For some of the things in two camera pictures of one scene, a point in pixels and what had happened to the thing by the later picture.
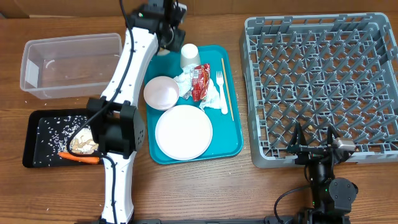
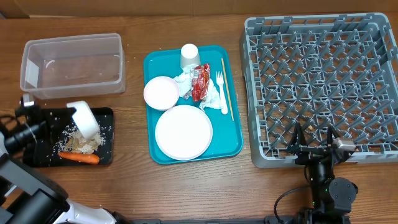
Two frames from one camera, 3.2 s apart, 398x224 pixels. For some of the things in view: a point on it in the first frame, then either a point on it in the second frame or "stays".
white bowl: [161, 93] stays
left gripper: [175, 43] to [53, 126]
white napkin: [185, 80] stays
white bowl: [163, 51] to [84, 119]
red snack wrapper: [200, 81] stays
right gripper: [308, 153] stays
